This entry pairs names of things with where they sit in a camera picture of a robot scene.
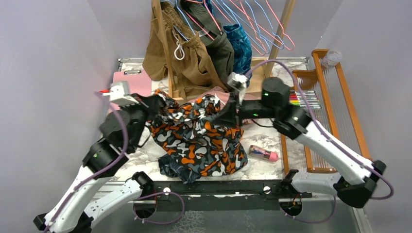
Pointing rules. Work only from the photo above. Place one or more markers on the wooden weaving loom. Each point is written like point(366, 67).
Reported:
point(337, 112)

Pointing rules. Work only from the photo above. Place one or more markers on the pink cylindrical bottle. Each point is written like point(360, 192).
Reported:
point(260, 153)

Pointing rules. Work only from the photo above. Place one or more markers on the dark leaf print shorts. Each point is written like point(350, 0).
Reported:
point(171, 168)

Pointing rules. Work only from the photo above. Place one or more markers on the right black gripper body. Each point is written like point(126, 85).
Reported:
point(248, 109)

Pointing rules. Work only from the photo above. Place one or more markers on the pink shorts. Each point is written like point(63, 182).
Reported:
point(219, 93)

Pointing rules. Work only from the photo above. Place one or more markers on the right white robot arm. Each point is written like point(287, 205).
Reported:
point(355, 177)

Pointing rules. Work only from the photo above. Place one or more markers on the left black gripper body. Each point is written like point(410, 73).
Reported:
point(141, 115)

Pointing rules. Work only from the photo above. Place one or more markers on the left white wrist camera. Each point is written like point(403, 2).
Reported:
point(119, 94)

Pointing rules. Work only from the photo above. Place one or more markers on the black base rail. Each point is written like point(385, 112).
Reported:
point(173, 196)

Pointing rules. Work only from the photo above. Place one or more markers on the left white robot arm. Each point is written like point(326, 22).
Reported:
point(78, 211)

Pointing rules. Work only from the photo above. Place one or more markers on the pink clipboard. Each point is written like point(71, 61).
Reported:
point(138, 81)

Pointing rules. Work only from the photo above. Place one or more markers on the blue wire hanger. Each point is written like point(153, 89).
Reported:
point(245, 8)

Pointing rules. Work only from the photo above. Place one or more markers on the wooden clothes rack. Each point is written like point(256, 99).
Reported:
point(257, 83)

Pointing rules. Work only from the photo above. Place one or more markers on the brown hanging shorts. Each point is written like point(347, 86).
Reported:
point(176, 53)

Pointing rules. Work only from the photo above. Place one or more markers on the dark green hanging shorts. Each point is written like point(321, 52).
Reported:
point(212, 35)

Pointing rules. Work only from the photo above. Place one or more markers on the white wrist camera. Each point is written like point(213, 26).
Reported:
point(239, 83)
point(119, 94)

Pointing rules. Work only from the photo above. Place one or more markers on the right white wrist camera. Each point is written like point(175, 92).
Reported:
point(239, 83)

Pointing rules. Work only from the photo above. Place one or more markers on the orange camouflage shorts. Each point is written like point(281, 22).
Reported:
point(186, 134)

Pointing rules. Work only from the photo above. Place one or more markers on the pink wire hanger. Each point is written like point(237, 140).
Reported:
point(267, 20)

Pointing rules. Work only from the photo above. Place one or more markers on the set of coloured markers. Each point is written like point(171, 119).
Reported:
point(307, 98)

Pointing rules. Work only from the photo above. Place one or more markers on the blue patterned hanging shorts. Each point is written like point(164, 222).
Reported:
point(241, 46)

